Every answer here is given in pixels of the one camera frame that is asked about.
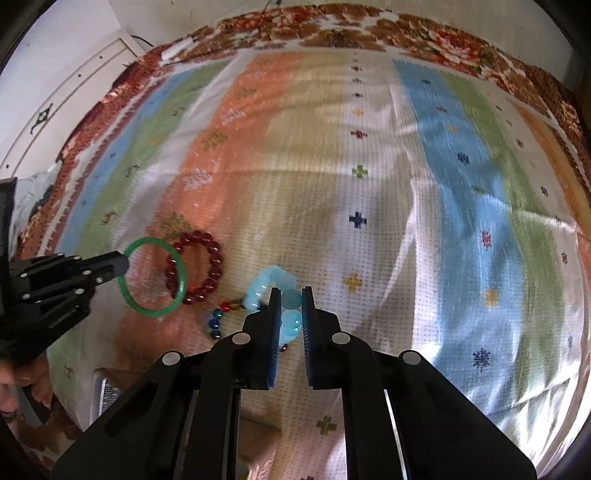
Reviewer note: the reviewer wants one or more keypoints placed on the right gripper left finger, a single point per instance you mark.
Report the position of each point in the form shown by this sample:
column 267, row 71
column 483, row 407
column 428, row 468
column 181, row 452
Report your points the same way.
column 180, row 419

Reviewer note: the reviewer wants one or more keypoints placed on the white cabinet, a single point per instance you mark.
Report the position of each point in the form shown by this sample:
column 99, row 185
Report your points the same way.
column 35, row 147

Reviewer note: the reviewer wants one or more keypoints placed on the floral red bedsheet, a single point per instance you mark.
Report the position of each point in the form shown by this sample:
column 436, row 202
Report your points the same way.
column 369, row 27

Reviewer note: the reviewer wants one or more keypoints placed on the green jade bangle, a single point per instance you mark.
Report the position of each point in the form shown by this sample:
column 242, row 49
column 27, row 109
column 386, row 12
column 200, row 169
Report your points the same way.
column 181, row 278

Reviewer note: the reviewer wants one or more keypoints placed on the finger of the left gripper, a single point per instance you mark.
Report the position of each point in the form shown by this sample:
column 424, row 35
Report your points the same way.
column 92, row 269

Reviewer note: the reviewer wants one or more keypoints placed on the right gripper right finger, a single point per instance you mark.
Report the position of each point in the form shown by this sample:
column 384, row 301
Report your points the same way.
column 403, row 418

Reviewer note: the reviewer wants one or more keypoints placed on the person's left hand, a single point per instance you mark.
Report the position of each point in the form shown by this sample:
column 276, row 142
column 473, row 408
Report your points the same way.
column 35, row 375

